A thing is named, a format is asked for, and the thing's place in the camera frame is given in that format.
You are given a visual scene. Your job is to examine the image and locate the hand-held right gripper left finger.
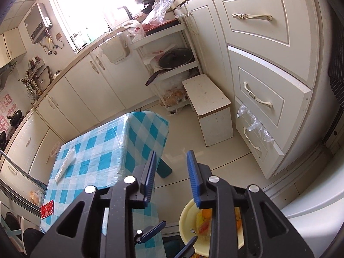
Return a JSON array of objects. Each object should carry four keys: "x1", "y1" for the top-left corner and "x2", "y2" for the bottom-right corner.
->
[{"x1": 29, "y1": 150, "x2": 157, "y2": 258}]

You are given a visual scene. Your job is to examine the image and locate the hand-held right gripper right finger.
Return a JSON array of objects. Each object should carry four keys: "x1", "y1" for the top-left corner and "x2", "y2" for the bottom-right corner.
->
[{"x1": 187, "y1": 150, "x2": 315, "y2": 258}]

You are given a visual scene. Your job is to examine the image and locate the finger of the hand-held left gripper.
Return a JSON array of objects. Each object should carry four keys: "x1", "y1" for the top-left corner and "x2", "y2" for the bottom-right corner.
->
[
  {"x1": 134, "y1": 220, "x2": 167, "y2": 245},
  {"x1": 176, "y1": 236, "x2": 198, "y2": 258}
]

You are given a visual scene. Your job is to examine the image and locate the red and yellow snack packet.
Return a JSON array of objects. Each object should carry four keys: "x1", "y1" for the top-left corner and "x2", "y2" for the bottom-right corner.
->
[{"x1": 196, "y1": 213, "x2": 213, "y2": 238}]

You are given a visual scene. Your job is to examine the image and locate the pale yellow plastic basin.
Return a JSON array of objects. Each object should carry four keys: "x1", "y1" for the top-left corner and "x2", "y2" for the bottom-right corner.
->
[{"x1": 179, "y1": 197, "x2": 245, "y2": 257}]

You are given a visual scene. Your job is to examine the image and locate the teal table leg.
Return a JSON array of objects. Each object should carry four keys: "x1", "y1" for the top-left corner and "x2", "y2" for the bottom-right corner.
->
[{"x1": 157, "y1": 157, "x2": 172, "y2": 178}]

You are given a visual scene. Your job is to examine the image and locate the blue white checked tablecloth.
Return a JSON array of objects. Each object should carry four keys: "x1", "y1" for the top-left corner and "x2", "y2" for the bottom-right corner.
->
[{"x1": 40, "y1": 110, "x2": 170, "y2": 250}]

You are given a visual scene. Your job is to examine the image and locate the clear plastic bag on drawer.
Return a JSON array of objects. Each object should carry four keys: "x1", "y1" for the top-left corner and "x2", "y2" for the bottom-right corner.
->
[{"x1": 236, "y1": 103, "x2": 275, "y2": 143}]

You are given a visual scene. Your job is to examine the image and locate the white wooden stool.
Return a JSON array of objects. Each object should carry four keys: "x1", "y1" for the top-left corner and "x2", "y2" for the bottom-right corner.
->
[{"x1": 182, "y1": 74, "x2": 233, "y2": 147}]

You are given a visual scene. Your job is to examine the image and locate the white crinkled rolled sheet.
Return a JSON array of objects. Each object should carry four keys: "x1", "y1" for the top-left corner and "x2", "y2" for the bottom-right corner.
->
[{"x1": 54, "y1": 147, "x2": 77, "y2": 182}]

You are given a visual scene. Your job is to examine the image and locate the bag of brown round food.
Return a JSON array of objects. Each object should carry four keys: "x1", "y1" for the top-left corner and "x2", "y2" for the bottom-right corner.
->
[{"x1": 163, "y1": 87, "x2": 189, "y2": 106}]

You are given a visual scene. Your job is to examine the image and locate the floral hanging bag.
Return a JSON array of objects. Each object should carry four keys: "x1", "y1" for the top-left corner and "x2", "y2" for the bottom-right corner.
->
[{"x1": 48, "y1": 141, "x2": 61, "y2": 163}]

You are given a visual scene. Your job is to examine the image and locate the black frying pan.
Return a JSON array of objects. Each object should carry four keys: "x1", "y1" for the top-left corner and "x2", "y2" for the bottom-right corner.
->
[{"x1": 146, "y1": 69, "x2": 165, "y2": 86}]

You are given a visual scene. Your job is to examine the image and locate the red patterned packet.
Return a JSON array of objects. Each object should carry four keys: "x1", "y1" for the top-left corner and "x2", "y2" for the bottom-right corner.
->
[{"x1": 40, "y1": 200, "x2": 55, "y2": 218}]

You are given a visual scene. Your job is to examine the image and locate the cream lower kitchen cabinets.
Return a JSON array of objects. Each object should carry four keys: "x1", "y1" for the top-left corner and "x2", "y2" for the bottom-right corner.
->
[{"x1": 0, "y1": 36, "x2": 172, "y2": 178}]

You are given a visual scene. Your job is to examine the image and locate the clear bag with bread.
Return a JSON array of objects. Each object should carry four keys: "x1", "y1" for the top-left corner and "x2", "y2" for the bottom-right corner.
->
[{"x1": 29, "y1": 190, "x2": 45, "y2": 206}]

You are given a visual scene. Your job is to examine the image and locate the black round seat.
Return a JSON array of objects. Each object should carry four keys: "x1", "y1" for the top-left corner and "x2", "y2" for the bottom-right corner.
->
[{"x1": 23, "y1": 228, "x2": 45, "y2": 256}]

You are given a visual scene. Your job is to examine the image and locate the black pot with glass lid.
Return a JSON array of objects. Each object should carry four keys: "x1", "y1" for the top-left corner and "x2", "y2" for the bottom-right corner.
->
[{"x1": 157, "y1": 48, "x2": 194, "y2": 70}]

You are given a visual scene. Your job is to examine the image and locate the white hanging waste bin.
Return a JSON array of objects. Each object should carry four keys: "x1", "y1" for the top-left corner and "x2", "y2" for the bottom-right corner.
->
[{"x1": 101, "y1": 32, "x2": 131, "y2": 65}]

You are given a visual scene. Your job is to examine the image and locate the washing machine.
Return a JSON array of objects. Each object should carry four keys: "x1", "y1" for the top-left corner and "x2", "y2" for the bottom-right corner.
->
[{"x1": 0, "y1": 201, "x2": 26, "y2": 250}]

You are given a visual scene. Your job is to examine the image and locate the cream drawer cabinet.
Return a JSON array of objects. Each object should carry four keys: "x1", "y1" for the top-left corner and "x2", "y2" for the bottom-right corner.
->
[{"x1": 173, "y1": 0, "x2": 323, "y2": 180}]

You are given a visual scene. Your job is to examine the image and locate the white and red plastic bag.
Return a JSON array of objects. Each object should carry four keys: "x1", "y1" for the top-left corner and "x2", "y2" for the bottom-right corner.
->
[{"x1": 122, "y1": 20, "x2": 147, "y2": 42}]

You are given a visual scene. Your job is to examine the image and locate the black kettle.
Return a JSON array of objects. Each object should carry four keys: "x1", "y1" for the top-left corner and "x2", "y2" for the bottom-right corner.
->
[{"x1": 7, "y1": 109, "x2": 23, "y2": 127}]

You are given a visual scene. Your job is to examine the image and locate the white shelf rack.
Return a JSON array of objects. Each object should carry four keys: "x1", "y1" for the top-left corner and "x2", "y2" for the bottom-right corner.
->
[{"x1": 129, "y1": 15, "x2": 203, "y2": 115}]

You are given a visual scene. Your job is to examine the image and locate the hanging kitchen utensils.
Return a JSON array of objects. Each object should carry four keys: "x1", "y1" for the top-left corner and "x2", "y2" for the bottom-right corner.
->
[{"x1": 17, "y1": 66, "x2": 51, "y2": 100}]

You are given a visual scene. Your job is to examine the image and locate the dark sink faucet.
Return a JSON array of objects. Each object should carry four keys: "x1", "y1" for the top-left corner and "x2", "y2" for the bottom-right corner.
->
[{"x1": 118, "y1": 5, "x2": 133, "y2": 20}]

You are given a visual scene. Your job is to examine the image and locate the large clear plastic bag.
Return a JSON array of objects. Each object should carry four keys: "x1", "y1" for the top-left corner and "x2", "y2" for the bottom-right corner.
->
[{"x1": 142, "y1": 0, "x2": 175, "y2": 26}]

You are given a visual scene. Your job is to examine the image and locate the dark striped cloth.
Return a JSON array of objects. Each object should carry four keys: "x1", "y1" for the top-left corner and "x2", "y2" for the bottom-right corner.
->
[{"x1": 328, "y1": 66, "x2": 344, "y2": 105}]

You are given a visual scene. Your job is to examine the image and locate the range hood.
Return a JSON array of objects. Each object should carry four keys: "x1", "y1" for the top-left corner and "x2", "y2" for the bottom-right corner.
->
[{"x1": 0, "y1": 60, "x2": 18, "y2": 92}]

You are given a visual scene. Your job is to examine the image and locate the kitchen window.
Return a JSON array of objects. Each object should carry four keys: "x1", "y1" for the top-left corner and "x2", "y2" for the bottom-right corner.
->
[{"x1": 47, "y1": 0, "x2": 151, "y2": 53}]

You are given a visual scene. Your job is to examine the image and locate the silver water heater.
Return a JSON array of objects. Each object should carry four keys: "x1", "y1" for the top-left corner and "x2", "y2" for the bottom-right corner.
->
[{"x1": 24, "y1": 3, "x2": 53, "y2": 44}]

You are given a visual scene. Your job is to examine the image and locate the cream metal drawer handle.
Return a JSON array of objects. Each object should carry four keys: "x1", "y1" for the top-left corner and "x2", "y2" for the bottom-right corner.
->
[
  {"x1": 244, "y1": 126, "x2": 262, "y2": 151},
  {"x1": 244, "y1": 82, "x2": 273, "y2": 108},
  {"x1": 232, "y1": 13, "x2": 273, "y2": 22}
]

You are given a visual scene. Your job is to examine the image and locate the red and white wall poster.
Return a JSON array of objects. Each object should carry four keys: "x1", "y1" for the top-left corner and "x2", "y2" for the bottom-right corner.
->
[{"x1": 0, "y1": 91, "x2": 19, "y2": 135}]

